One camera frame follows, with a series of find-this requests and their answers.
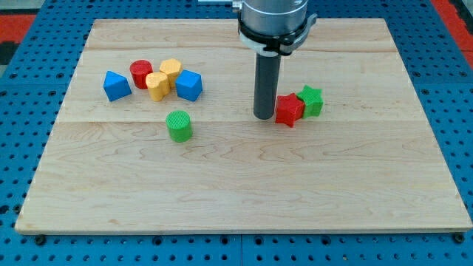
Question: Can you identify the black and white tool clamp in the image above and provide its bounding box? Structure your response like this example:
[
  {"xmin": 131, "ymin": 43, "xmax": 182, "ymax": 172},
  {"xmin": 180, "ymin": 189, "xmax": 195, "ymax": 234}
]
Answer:
[{"xmin": 238, "ymin": 13, "xmax": 318, "ymax": 57}]

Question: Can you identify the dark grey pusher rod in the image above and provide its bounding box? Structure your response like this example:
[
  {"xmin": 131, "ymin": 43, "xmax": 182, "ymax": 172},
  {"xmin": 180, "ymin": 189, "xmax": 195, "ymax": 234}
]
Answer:
[{"xmin": 253, "ymin": 54, "xmax": 281, "ymax": 120}]

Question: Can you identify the red star block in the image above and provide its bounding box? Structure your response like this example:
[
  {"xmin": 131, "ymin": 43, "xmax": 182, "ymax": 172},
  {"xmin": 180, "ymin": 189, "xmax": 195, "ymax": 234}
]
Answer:
[{"xmin": 275, "ymin": 93, "xmax": 305, "ymax": 127}]

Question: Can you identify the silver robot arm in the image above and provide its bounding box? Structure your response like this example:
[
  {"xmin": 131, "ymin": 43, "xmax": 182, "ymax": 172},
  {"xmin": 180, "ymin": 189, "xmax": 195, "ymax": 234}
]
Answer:
[{"xmin": 226, "ymin": 0, "xmax": 318, "ymax": 120}]

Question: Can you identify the green star block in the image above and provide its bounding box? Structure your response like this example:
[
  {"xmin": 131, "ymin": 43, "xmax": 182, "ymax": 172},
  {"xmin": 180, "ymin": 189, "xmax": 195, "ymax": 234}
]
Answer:
[{"xmin": 296, "ymin": 85, "xmax": 324, "ymax": 119}]

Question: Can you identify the blue cube block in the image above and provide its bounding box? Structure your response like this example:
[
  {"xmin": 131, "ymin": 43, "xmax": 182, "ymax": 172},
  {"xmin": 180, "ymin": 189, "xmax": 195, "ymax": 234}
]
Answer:
[{"xmin": 175, "ymin": 69, "xmax": 203, "ymax": 101}]

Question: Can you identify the yellow hexagon block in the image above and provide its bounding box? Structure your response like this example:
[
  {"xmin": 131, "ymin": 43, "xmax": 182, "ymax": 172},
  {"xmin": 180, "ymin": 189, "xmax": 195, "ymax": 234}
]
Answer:
[{"xmin": 159, "ymin": 58, "xmax": 183, "ymax": 89}]

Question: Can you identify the green cylinder block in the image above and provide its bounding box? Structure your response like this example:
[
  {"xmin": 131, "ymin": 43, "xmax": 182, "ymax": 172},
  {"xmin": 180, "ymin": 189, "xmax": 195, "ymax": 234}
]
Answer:
[{"xmin": 166, "ymin": 110, "xmax": 193, "ymax": 143}]

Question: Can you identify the yellow heart block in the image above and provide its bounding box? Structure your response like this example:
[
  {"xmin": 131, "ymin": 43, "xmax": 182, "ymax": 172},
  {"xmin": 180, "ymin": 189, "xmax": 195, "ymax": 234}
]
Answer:
[{"xmin": 145, "ymin": 72, "xmax": 171, "ymax": 101}]

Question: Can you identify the red cylinder block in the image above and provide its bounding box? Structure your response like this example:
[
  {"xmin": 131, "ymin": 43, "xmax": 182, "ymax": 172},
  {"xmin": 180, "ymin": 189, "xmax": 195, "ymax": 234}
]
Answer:
[{"xmin": 129, "ymin": 60, "xmax": 153, "ymax": 89}]

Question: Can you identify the light wooden board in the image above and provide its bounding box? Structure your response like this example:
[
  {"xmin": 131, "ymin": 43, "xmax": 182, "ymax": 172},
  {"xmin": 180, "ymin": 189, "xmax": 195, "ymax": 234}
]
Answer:
[{"xmin": 16, "ymin": 18, "xmax": 472, "ymax": 235}]

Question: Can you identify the blue triangle block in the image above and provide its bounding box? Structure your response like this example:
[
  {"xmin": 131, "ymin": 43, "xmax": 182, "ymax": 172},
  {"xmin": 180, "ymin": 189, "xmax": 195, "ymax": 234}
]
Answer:
[{"xmin": 103, "ymin": 71, "xmax": 132, "ymax": 102}]

